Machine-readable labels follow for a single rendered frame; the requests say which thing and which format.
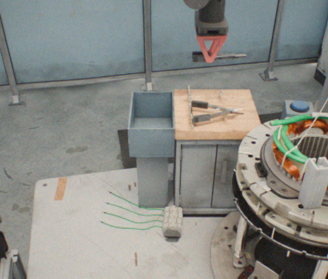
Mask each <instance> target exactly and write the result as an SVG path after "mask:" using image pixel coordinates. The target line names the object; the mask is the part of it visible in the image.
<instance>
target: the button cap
mask: <svg viewBox="0 0 328 279"><path fill-rule="evenodd" d="M291 106H292V108H294V109H296V110H300V111H303V110H307V109H308V104H307V103H306V102H304V101H293V102H292V105H291Z"/></svg>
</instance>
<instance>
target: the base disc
mask: <svg viewBox="0 0 328 279"><path fill-rule="evenodd" d="M239 220H240V212H238V211H232V212H230V213H229V214H228V215H226V217H225V218H224V219H222V220H221V222H220V223H219V225H218V227H217V228H216V229H215V232H214V234H213V237H212V241H211V248H210V260H211V267H212V271H213V274H214V277H215V279H237V277H238V276H239V275H240V274H241V273H242V272H243V270H244V269H245V268H246V267H247V266H248V265H252V266H253V267H254V266H255V265H256V259H254V249H255V248H256V245H257V243H258V242H259V240H260V239H261V238H262V237H263V236H261V235H260V234H259V235H258V236H256V237H254V238H252V239H251V240H250V241H248V242H246V248H245V251H246V252H249V254H250V257H251V258H246V266H245V267H244V268H237V267H235V266H234V265H233V258H232V248H231V246H232V245H233V244H234V243H235V242H236V235H237V234H236V233H235V231H234V230H233V226H234V225H236V223H237V222H238V221H239ZM245 257H246V254H245Z"/></svg>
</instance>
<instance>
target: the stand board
mask: <svg viewBox="0 0 328 279"><path fill-rule="evenodd" d="M220 90H221V91H222V96H223V97H222V102H220V97H219V93H220ZM190 96H191V101H192V100H195V101H203V102H208V103H209V104H212V105H217V106H219V107H224V108H227V109H240V108H243V109H242V110H236V111H235V112H243V113H244V115H235V114H234V113H229V115H227V123H225V120H224V117H223V116H220V117H217V118H212V119H211V120H210V121H203V122H199V123H194V129H193V130H191V123H190V111H189V98H188V90H187V89H174V116H175V140H243V139H244V137H245V136H246V135H247V134H248V133H249V132H251V131H252V129H254V128H256V127H257V126H259V125H261V123H260V120H259V117H258V113H257V110H256V107H255V106H254V102H253V99H252V95H251V92H250V89H190ZM218 112H222V111H220V110H213V109H211V108H208V109H203V108H195V107H192V113H193V116H197V115H205V114H206V113H210V114H211V115H213V113H218Z"/></svg>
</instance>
